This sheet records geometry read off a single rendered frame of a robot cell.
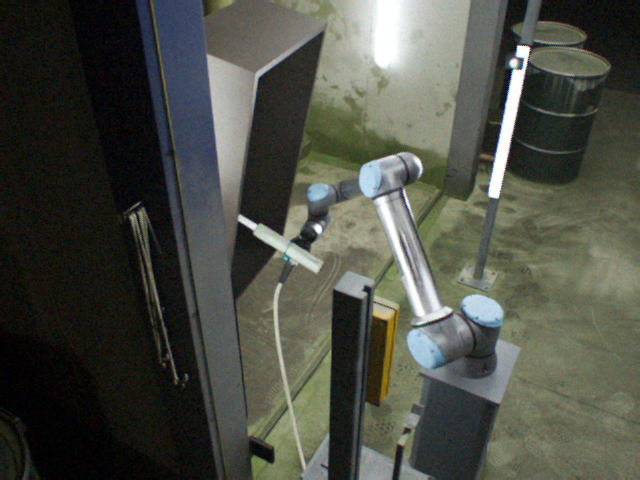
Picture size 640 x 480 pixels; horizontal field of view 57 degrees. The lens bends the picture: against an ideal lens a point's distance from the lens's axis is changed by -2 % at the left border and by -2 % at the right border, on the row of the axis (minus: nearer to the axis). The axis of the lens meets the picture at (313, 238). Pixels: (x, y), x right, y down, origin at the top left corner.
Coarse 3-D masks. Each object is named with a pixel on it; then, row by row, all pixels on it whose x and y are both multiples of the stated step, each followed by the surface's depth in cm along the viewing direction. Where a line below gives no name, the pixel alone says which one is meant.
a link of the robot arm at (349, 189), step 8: (408, 160) 206; (416, 160) 209; (416, 168) 207; (416, 176) 209; (336, 184) 261; (344, 184) 256; (352, 184) 248; (408, 184) 209; (336, 192) 258; (344, 192) 256; (352, 192) 251; (360, 192) 246; (336, 200) 260; (344, 200) 262
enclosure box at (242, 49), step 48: (240, 0) 232; (240, 48) 199; (288, 48) 206; (240, 96) 195; (288, 96) 258; (240, 144) 206; (288, 144) 272; (240, 192) 220; (288, 192) 288; (240, 240) 306; (240, 288) 281
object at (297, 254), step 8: (240, 216) 242; (248, 224) 241; (256, 232) 240; (264, 232) 239; (272, 232) 240; (264, 240) 240; (272, 240) 239; (280, 240) 239; (280, 248) 239; (288, 248) 238; (296, 248) 239; (296, 256) 238; (304, 256) 237; (312, 256) 237; (288, 264) 243; (296, 264) 242; (304, 264) 238; (312, 264) 237; (320, 264) 237; (288, 272) 246; (280, 280) 251
